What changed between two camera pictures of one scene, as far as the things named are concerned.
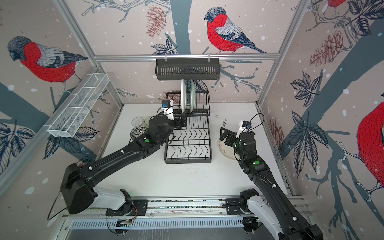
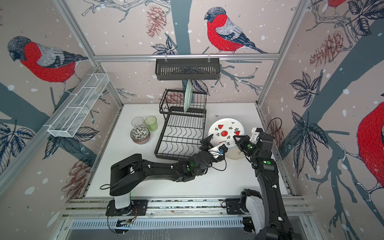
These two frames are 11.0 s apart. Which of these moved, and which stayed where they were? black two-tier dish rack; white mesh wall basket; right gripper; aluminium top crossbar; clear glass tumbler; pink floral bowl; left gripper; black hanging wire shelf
Moved: left gripper; right gripper
Stayed: clear glass tumbler; pink floral bowl; black hanging wire shelf; black two-tier dish rack; white mesh wall basket; aluminium top crossbar
